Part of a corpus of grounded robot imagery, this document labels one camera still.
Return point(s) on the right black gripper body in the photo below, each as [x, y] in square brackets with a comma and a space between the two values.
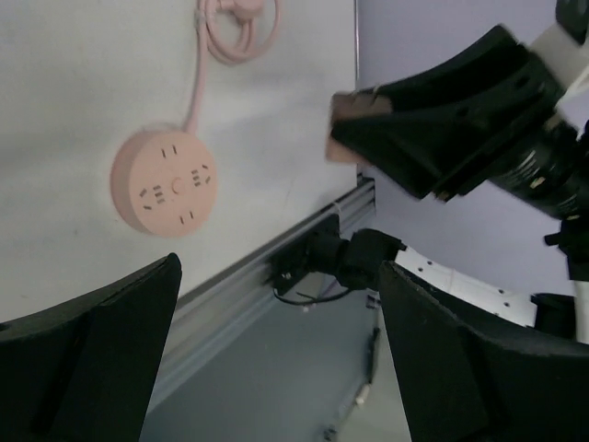
[535, 154]

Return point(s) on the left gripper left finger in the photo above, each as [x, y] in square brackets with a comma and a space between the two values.
[85, 370]

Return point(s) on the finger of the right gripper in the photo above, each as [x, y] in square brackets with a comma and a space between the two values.
[473, 76]
[443, 152]

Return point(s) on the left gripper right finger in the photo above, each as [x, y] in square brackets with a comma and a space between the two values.
[465, 374]

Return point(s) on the brown pink plug adapter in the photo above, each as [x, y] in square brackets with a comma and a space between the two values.
[346, 111]

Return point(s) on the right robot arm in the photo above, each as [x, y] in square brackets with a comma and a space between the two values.
[563, 46]

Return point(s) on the round pink power socket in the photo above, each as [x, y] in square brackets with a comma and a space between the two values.
[164, 183]

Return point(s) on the aluminium front rail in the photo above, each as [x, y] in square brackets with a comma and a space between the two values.
[211, 316]

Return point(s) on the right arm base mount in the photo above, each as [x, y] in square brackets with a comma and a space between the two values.
[318, 250]

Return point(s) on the aluminium side rail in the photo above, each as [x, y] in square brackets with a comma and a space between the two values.
[356, 43]

